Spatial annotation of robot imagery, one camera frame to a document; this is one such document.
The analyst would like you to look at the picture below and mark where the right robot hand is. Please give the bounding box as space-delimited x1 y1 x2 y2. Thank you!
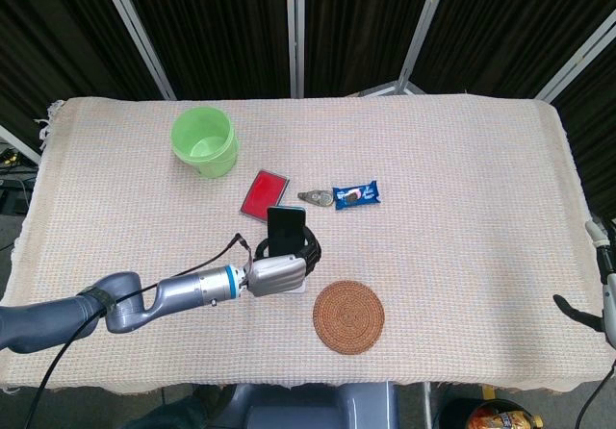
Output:
552 216 616 348

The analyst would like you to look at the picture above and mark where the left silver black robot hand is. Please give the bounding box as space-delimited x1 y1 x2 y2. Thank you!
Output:
239 226 322 299

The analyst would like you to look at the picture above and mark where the black smartphone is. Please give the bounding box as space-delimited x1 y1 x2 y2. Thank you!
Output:
267 206 307 259

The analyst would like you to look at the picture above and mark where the round woven rattan coaster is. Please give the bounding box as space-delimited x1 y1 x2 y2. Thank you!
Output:
312 280 387 354

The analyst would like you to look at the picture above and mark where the red ink pad case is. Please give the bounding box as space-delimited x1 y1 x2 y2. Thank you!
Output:
238 169 292 219

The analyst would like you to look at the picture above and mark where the clear correction tape dispenser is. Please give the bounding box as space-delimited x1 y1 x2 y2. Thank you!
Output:
296 189 336 208

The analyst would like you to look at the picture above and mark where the blue cookie packet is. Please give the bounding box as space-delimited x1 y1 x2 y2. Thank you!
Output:
331 180 382 212

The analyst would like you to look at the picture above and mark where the green plastic bucket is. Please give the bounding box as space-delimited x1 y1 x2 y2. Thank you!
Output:
169 106 241 180

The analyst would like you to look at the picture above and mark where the grey robot torso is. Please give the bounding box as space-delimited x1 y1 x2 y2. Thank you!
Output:
230 383 400 429

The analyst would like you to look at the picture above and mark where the orange labelled bottle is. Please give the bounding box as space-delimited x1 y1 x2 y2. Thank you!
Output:
469 399 545 429

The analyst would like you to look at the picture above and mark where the beige woven tablecloth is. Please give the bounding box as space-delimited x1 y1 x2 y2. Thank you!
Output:
0 92 616 396

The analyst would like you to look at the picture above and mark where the black folding screen partition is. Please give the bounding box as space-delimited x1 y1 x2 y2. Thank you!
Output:
0 0 616 218

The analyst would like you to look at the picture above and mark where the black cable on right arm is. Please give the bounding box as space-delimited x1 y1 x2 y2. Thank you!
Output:
576 360 616 429

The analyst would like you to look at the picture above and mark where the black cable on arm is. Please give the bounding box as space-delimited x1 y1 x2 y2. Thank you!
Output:
28 233 251 429
576 360 616 429

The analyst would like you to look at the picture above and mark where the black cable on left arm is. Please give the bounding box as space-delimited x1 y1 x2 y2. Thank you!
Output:
28 233 251 429

